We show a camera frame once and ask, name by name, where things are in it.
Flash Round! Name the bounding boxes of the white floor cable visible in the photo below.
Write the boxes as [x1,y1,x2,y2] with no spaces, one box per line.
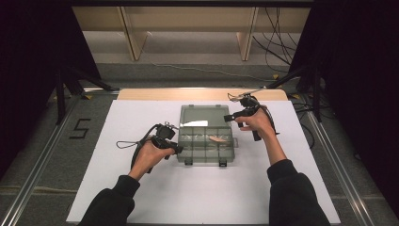
[147,31,275,82]

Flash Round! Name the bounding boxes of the person's left hand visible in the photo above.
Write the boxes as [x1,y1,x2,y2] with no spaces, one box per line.
[128,141,176,182]

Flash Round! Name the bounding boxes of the slim orange fishing lure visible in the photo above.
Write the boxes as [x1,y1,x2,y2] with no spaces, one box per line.
[208,135,231,145]

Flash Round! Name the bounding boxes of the black metal stand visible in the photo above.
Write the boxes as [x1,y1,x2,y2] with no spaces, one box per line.
[54,66,120,126]
[260,64,325,123]

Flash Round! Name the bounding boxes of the bundle of black hanging cables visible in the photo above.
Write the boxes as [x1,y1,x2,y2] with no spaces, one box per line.
[252,7,299,73]

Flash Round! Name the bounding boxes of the beige wooden shelf unit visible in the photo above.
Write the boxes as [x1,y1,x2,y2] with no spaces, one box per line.
[72,6,312,62]

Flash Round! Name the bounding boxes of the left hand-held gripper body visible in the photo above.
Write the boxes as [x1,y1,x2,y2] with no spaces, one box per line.
[151,121,181,147]

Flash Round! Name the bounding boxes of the black curtain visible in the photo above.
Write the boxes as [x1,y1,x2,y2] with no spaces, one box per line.
[288,0,399,218]
[0,0,103,180]

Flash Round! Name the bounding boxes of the person's right hand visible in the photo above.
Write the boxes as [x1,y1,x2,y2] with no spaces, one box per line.
[234,107,277,141]

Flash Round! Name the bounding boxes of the right hand-held gripper black cable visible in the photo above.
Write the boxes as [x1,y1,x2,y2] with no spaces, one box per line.
[258,104,280,137]

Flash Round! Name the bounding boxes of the black frame bar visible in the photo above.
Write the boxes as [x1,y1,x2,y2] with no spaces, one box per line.
[71,0,314,8]

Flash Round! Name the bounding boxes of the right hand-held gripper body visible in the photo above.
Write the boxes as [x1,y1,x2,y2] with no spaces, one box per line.
[227,88,267,115]

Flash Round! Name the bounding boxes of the black floor cables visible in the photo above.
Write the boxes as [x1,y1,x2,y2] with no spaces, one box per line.
[293,99,330,150]

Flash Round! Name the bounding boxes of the grey clear plastic compartment box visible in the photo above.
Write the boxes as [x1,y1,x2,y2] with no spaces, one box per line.
[176,104,240,168]

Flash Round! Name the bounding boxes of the wooden table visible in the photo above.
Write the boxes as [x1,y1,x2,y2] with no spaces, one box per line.
[116,88,289,102]

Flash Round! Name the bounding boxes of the metal floor rail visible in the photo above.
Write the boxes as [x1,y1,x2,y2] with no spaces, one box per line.
[305,111,375,226]
[0,89,120,226]

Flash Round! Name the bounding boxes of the white table mat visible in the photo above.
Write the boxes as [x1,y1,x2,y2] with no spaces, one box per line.
[66,99,343,225]

